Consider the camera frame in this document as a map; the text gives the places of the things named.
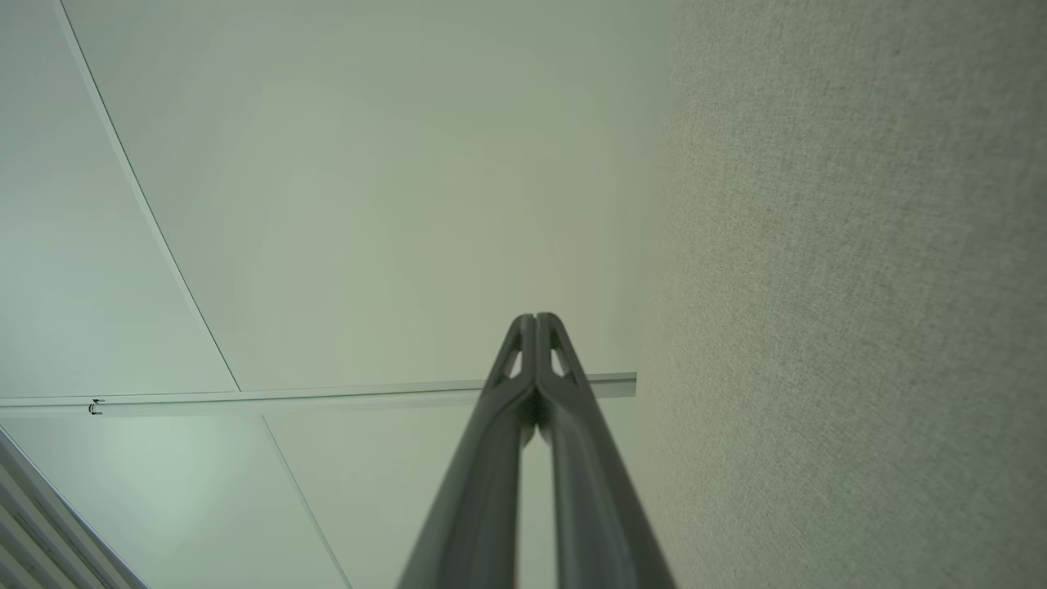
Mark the white window frame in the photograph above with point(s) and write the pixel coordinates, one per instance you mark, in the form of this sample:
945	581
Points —
33	532

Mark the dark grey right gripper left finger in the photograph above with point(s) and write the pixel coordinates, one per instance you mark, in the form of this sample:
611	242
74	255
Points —
470	507

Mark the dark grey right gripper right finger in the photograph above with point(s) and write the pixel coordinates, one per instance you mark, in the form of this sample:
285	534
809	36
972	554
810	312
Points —
597	515

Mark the white ceiling rail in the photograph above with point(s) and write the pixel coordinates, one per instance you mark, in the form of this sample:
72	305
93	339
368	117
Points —
327	397

